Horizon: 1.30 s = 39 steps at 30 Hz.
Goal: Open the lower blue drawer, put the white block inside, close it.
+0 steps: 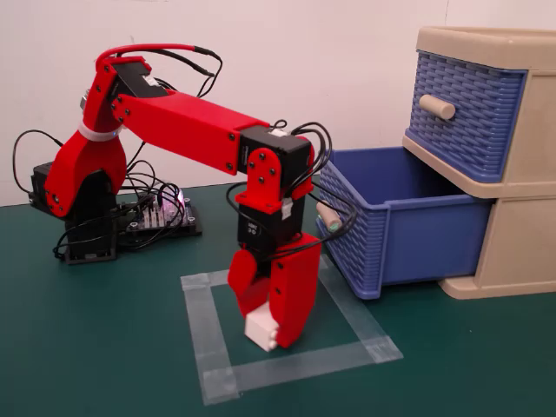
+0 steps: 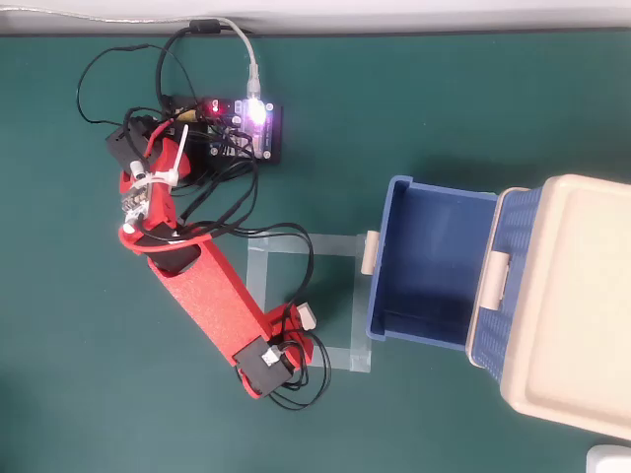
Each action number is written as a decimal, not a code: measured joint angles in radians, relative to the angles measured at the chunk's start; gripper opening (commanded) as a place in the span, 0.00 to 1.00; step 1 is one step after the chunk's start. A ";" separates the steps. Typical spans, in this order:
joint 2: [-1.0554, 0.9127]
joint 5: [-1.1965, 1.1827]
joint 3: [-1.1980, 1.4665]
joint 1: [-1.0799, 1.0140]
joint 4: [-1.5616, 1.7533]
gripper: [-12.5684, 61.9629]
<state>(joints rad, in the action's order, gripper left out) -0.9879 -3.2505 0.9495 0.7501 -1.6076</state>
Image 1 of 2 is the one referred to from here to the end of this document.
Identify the red and black power cable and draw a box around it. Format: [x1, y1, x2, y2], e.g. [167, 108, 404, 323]
[102, 42, 223, 99]

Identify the beige handle with green tape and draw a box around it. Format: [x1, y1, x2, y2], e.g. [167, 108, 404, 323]
[315, 200, 342, 231]

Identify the black base servo cable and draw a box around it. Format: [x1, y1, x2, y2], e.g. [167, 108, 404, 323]
[11, 129, 66, 203]

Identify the beige plastic drawer cabinet frame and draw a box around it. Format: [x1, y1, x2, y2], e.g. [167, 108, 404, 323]
[402, 25, 556, 301]

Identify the motor controller circuit board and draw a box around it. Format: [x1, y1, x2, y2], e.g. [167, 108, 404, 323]
[125, 184, 195, 231]

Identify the blue woven drawer plain handle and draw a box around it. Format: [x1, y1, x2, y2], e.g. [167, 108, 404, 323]
[403, 50, 529, 183]

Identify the white toy building block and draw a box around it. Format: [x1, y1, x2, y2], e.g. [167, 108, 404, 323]
[244, 302, 280, 352]

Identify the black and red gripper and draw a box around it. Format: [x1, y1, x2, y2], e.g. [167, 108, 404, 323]
[228, 195, 323, 349]

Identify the beige cylindrical drawer handle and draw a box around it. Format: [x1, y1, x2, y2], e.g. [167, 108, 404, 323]
[418, 94, 457, 122]

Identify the black controller board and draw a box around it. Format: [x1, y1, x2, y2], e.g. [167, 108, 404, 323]
[115, 203, 204, 251]

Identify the blue woven drawer taped handle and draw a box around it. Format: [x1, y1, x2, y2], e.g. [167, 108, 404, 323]
[315, 146, 494, 301]

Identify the translucent tape strip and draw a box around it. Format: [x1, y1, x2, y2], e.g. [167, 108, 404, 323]
[181, 254, 335, 291]
[181, 275, 241, 407]
[202, 338, 405, 407]
[318, 254, 405, 364]

